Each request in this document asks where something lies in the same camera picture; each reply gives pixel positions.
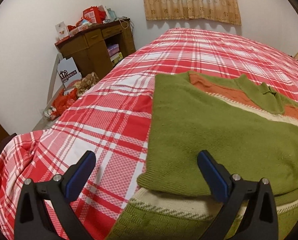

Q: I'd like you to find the green orange striped knit sweater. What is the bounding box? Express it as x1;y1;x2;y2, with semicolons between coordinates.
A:
108;72;298;239

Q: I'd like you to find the red plastic bag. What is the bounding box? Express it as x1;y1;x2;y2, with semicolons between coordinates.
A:
52;88;78;117

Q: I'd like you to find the red plaid bed sheet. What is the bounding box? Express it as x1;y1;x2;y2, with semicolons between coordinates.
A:
0;28;298;239

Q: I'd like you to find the brown patterned cloth bundle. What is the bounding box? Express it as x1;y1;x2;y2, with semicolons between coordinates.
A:
74;72;99;97

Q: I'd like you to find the white paper shopping bag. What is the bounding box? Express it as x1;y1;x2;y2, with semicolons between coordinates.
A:
57;57;82;88

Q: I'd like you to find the dark wooden desk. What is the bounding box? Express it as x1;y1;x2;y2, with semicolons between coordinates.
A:
55;17;136;79

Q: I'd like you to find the white greeting card box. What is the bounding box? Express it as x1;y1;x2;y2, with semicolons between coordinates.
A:
55;21;69;41

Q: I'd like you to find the red gift box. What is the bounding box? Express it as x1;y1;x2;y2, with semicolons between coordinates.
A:
83;7;106;24

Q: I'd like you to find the beige floral window curtain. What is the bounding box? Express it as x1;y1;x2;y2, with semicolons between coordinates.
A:
143;0;242;26

